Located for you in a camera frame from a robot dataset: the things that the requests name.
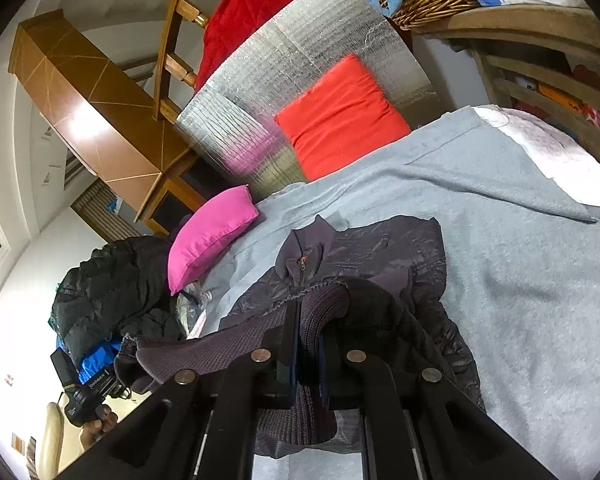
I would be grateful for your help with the white bed sheet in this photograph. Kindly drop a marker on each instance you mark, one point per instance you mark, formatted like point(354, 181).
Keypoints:
point(555, 150)

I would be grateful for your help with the cream padded furniture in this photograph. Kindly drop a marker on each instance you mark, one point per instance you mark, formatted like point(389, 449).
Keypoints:
point(50, 440)

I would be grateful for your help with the pink pillow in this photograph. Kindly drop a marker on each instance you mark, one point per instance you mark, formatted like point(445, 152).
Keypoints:
point(210, 240)

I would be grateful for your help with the pile of black jackets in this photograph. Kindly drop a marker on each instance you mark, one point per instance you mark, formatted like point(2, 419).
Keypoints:
point(115, 285)

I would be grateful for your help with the person's left hand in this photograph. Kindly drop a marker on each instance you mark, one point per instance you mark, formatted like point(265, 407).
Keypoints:
point(97, 427)

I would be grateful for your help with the wooden railing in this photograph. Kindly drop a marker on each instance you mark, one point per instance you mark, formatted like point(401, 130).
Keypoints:
point(172, 60)

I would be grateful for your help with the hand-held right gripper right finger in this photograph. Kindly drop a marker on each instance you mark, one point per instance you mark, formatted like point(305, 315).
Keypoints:
point(323, 372)

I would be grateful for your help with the grey blanket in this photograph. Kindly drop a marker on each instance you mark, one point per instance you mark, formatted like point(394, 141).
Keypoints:
point(505, 260)

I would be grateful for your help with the wooden shelf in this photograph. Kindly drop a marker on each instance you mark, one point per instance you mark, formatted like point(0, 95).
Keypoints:
point(505, 25)

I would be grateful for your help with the crumpled clear plastic bag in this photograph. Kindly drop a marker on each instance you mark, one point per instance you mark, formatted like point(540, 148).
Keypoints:
point(192, 315)

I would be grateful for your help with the red blanket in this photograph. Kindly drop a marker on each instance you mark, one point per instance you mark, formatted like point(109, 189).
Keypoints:
point(250, 10)

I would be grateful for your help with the bright blue garment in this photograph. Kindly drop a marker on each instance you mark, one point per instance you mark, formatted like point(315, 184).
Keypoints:
point(97, 362)

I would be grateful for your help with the dark quilted puffer jacket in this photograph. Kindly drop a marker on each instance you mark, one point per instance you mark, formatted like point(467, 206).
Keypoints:
point(380, 245)

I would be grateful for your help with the brown slatted shutter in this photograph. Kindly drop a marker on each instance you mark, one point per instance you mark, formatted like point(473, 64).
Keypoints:
point(105, 215)

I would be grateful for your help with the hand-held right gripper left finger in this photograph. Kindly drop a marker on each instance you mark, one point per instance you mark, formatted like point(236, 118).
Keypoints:
point(286, 375)

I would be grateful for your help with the silver foil insulation mat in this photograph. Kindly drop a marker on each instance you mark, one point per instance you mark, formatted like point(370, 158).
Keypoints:
point(290, 45)

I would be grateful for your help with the wooden cabinet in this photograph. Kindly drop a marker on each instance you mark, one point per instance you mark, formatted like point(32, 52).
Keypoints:
point(80, 85)

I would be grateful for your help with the red-orange pillow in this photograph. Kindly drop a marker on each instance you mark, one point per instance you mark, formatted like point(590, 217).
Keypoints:
point(340, 115)

